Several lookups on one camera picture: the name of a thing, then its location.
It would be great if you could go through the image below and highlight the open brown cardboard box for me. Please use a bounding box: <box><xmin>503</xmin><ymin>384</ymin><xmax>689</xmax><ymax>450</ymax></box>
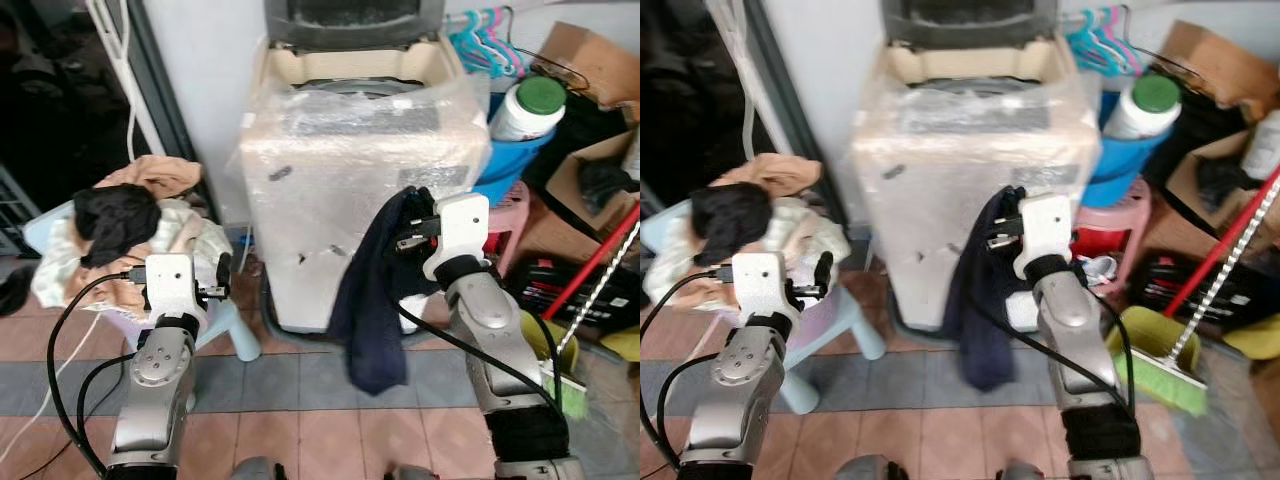
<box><xmin>520</xmin><ymin>128</ymin><xmax>641</xmax><ymax>263</ymax></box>
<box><xmin>1140</xmin><ymin>128</ymin><xmax>1280</xmax><ymax>263</ymax></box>

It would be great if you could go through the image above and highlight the plain white bottle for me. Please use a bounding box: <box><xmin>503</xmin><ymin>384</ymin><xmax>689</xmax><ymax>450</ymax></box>
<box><xmin>1239</xmin><ymin>108</ymin><xmax>1280</xmax><ymax>183</ymax></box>

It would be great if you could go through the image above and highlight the pink plastic stool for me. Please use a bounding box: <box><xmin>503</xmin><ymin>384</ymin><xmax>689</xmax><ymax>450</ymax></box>
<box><xmin>486</xmin><ymin>180</ymin><xmax>532</xmax><ymax>278</ymax></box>
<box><xmin>1070</xmin><ymin>178</ymin><xmax>1153</xmax><ymax>283</ymax></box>

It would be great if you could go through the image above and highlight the closed brown cardboard box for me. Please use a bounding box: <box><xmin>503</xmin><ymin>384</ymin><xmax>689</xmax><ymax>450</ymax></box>
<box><xmin>1150</xmin><ymin>20</ymin><xmax>1280</xmax><ymax>123</ymax></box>
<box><xmin>530</xmin><ymin>22</ymin><xmax>641</xmax><ymax>109</ymax></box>

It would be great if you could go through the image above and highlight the white bottle green cap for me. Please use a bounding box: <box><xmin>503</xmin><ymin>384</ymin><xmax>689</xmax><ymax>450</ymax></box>
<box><xmin>1100</xmin><ymin>73</ymin><xmax>1183</xmax><ymax>140</ymax></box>
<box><xmin>489</xmin><ymin>75</ymin><xmax>569</xmax><ymax>142</ymax></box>

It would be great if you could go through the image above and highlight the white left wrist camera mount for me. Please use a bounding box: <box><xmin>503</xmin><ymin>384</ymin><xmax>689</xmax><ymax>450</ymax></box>
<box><xmin>732</xmin><ymin>252</ymin><xmax>802</xmax><ymax>322</ymax></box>
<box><xmin>145</xmin><ymin>253</ymin><xmax>210</xmax><ymax>324</ymax></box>

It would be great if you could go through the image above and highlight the grey slatted crate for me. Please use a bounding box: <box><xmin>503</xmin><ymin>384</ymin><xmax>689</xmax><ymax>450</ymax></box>
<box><xmin>0</xmin><ymin>164</ymin><xmax>42</xmax><ymax>258</ymax></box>

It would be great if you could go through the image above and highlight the grey left robot leg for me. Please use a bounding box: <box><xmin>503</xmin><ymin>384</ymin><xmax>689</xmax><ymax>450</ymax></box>
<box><xmin>231</xmin><ymin>457</ymin><xmax>292</xmax><ymax>480</ymax></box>
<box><xmin>834</xmin><ymin>455</ymin><xmax>893</xmax><ymax>480</ymax></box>

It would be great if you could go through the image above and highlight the green broom silver handle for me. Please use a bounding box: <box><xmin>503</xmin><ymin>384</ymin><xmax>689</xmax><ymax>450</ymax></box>
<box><xmin>540</xmin><ymin>222</ymin><xmax>641</xmax><ymax>422</ymax></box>
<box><xmin>1118</xmin><ymin>183</ymin><xmax>1280</xmax><ymax>418</ymax></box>

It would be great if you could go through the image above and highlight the yellow-green dustpan red handle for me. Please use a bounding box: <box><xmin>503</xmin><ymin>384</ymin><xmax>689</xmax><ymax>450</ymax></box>
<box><xmin>518</xmin><ymin>200</ymin><xmax>641</xmax><ymax>377</ymax></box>
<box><xmin>1104</xmin><ymin>168</ymin><xmax>1280</xmax><ymax>383</ymax></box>

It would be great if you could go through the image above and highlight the teal clothes hanger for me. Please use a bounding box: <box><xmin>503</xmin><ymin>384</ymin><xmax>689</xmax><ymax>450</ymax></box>
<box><xmin>447</xmin><ymin>10</ymin><xmax>511</xmax><ymax>79</ymax></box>
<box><xmin>1063</xmin><ymin>10</ymin><xmax>1126</xmax><ymax>79</ymax></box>

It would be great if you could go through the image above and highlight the beige plastic-wrapped washing machine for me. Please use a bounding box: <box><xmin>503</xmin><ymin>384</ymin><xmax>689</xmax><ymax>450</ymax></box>
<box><xmin>238</xmin><ymin>0</ymin><xmax>493</xmax><ymax>335</ymax></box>
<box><xmin>848</xmin><ymin>0</ymin><xmax>1103</xmax><ymax>333</ymax></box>

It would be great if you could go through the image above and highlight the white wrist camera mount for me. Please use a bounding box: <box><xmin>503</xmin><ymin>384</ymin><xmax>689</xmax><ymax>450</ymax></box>
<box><xmin>422</xmin><ymin>193</ymin><xmax>491</xmax><ymax>282</ymax></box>
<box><xmin>1012</xmin><ymin>193</ymin><xmax>1074</xmax><ymax>280</ymax></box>
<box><xmin>145</xmin><ymin>253</ymin><xmax>210</xmax><ymax>324</ymax></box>
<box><xmin>732</xmin><ymin>252</ymin><xmax>802</xmax><ymax>322</ymax></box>

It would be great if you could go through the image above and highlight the blue plastic bucket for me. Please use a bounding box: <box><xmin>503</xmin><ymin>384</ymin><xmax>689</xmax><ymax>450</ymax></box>
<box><xmin>1083</xmin><ymin>90</ymin><xmax>1177</xmax><ymax>209</ymax></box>
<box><xmin>473</xmin><ymin>93</ymin><xmax>557</xmax><ymax>208</ymax></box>

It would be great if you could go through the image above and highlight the white pipe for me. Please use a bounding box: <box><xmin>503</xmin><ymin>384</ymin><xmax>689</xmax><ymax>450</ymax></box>
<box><xmin>704</xmin><ymin>0</ymin><xmax>763</xmax><ymax>161</ymax></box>
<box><xmin>84</xmin><ymin>0</ymin><xmax>167</xmax><ymax>161</ymax></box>

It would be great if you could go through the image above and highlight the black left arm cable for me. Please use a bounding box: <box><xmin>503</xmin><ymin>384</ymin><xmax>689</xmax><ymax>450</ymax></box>
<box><xmin>45</xmin><ymin>266</ymin><xmax>153</xmax><ymax>475</ymax></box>
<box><xmin>640</xmin><ymin>265</ymin><xmax>739</xmax><ymax>471</ymax></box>

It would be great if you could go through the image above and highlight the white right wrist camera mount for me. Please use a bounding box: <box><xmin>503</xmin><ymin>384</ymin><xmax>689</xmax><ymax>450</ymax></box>
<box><xmin>1012</xmin><ymin>193</ymin><xmax>1074</xmax><ymax>280</ymax></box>
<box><xmin>422</xmin><ymin>193</ymin><xmax>491</xmax><ymax>282</ymax></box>

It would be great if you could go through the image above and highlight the tan garment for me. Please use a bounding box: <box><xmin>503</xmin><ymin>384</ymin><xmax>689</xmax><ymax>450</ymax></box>
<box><xmin>712</xmin><ymin>153</ymin><xmax>823</xmax><ymax>199</ymax></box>
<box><xmin>95</xmin><ymin>155</ymin><xmax>203</xmax><ymax>201</ymax></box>

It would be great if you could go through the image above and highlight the pink clothes hanger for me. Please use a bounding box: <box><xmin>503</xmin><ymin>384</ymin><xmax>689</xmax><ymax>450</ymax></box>
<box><xmin>478</xmin><ymin>8</ymin><xmax>533</xmax><ymax>79</ymax></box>
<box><xmin>1095</xmin><ymin>8</ymin><xmax>1146</xmax><ymax>79</ymax></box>

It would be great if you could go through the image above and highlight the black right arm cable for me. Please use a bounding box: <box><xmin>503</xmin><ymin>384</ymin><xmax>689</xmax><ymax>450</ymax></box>
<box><xmin>975</xmin><ymin>295</ymin><xmax>1139</xmax><ymax>421</ymax></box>
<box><xmin>396</xmin><ymin>298</ymin><xmax>573</xmax><ymax>426</ymax></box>

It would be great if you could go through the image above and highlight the cream white garment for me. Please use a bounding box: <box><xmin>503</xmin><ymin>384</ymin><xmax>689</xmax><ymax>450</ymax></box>
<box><xmin>30</xmin><ymin>198</ymin><xmax>233</xmax><ymax>313</ymax></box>
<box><xmin>645</xmin><ymin>198</ymin><xmax>839</xmax><ymax>306</ymax></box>

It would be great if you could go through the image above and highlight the white floor cable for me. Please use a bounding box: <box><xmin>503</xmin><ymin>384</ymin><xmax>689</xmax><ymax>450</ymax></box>
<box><xmin>0</xmin><ymin>308</ymin><xmax>107</xmax><ymax>463</ymax></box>

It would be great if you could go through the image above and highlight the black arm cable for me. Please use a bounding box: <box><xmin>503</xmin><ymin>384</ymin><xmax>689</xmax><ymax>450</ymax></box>
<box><xmin>45</xmin><ymin>266</ymin><xmax>153</xmax><ymax>475</ymax></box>
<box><xmin>640</xmin><ymin>265</ymin><xmax>739</xmax><ymax>471</ymax></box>
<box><xmin>975</xmin><ymin>295</ymin><xmax>1139</xmax><ymax>421</ymax></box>
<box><xmin>396</xmin><ymin>298</ymin><xmax>573</xmax><ymax>426</ymax></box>

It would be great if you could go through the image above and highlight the dark door frame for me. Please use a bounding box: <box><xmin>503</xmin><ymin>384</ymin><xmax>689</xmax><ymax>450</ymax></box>
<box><xmin>124</xmin><ymin>0</ymin><xmax>218</xmax><ymax>223</ymax></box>
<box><xmin>744</xmin><ymin>0</ymin><xmax>833</xmax><ymax>206</ymax></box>

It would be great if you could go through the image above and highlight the dark navy garment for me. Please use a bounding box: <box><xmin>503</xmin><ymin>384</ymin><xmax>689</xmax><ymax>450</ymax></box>
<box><xmin>940</xmin><ymin>186</ymin><xmax>1031</xmax><ymax>393</ymax></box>
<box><xmin>327</xmin><ymin>186</ymin><xmax>441</xmax><ymax>397</ymax></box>

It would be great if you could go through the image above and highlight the black plastic crate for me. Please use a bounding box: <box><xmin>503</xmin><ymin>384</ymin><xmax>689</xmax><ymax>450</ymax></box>
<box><xmin>508</xmin><ymin>257</ymin><xmax>641</xmax><ymax>329</ymax></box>
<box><xmin>1128</xmin><ymin>253</ymin><xmax>1280</xmax><ymax>333</ymax></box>

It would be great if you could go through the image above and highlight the yellow plastic item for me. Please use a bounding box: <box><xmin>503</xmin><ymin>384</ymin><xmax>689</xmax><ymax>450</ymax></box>
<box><xmin>598</xmin><ymin>324</ymin><xmax>641</xmax><ymax>363</ymax></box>
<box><xmin>1220</xmin><ymin>314</ymin><xmax>1280</xmax><ymax>363</ymax></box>

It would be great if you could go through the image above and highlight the dark cloth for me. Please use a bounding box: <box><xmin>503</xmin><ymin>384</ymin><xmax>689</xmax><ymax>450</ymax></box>
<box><xmin>0</xmin><ymin>264</ymin><xmax>37</xmax><ymax>318</ymax></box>

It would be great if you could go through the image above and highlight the black garment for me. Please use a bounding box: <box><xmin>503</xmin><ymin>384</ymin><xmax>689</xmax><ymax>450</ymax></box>
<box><xmin>72</xmin><ymin>183</ymin><xmax>162</xmax><ymax>268</ymax></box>
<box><xmin>690</xmin><ymin>182</ymin><xmax>772</xmax><ymax>267</ymax></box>

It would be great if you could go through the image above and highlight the black cloth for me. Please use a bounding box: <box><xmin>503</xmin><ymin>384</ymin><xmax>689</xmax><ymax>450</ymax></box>
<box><xmin>1194</xmin><ymin>157</ymin><xmax>1253</xmax><ymax>211</ymax></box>
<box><xmin>577</xmin><ymin>160</ymin><xmax>633</xmax><ymax>213</ymax></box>

